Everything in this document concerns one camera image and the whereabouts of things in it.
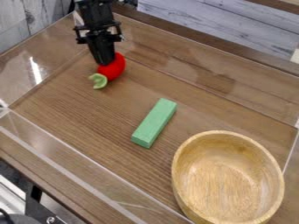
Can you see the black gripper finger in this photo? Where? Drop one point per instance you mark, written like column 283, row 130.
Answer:
column 108, row 51
column 95, row 50

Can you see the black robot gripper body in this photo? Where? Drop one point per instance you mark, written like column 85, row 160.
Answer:
column 107, row 32

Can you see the red plush strawberry toy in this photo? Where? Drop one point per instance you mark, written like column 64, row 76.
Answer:
column 109, row 72

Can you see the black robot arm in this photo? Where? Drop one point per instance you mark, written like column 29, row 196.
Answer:
column 96, row 14

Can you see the green rectangular block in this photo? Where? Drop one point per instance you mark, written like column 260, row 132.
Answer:
column 153, row 123

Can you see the wooden bowl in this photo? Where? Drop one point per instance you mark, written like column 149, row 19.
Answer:
column 227, row 181

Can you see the clear acrylic enclosure wall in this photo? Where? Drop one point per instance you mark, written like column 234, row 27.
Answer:
column 65, row 133

